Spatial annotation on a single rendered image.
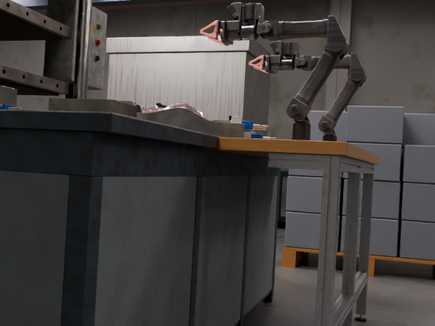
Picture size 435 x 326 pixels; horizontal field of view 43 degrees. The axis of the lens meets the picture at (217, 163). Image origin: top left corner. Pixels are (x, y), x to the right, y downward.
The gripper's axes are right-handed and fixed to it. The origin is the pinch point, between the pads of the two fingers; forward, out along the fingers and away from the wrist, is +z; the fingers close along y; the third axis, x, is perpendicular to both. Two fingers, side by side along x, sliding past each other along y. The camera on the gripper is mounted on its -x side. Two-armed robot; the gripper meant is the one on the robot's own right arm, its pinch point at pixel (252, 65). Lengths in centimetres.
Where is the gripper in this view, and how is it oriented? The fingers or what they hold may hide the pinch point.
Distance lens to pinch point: 268.5
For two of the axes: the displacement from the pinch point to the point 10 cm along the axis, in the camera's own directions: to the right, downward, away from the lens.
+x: -0.4, 10.0, -0.1
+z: -9.3, -0.3, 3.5
